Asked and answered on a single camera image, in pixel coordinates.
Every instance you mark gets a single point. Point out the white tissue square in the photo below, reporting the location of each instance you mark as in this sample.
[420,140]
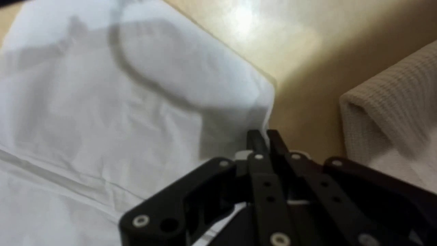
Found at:
[90,114]

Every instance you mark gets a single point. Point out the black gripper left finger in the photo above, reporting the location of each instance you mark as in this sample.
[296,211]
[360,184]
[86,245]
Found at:
[267,200]

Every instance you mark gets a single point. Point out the beige folded cloth towel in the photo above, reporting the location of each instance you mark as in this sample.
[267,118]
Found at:
[400,100]

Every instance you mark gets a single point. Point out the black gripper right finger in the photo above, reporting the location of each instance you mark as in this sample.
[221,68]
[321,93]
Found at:
[355,200]

